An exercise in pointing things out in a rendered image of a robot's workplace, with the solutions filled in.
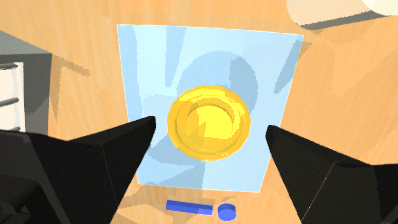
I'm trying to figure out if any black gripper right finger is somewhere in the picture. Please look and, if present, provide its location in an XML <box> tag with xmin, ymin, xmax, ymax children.
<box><xmin>265</xmin><ymin>125</ymin><xmax>398</xmax><ymax>224</ymax></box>

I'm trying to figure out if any yellow plate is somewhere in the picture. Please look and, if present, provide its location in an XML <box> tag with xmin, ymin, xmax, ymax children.
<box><xmin>167</xmin><ymin>85</ymin><xmax>252</xmax><ymax>161</ymax></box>

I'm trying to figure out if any light blue flat mat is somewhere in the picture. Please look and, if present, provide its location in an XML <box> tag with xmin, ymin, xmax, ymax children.
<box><xmin>116</xmin><ymin>24</ymin><xmax>304</xmax><ymax>193</ymax></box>

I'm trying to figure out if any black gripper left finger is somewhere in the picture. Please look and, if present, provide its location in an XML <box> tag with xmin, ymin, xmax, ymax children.
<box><xmin>0</xmin><ymin>116</ymin><xmax>156</xmax><ymax>224</ymax></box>

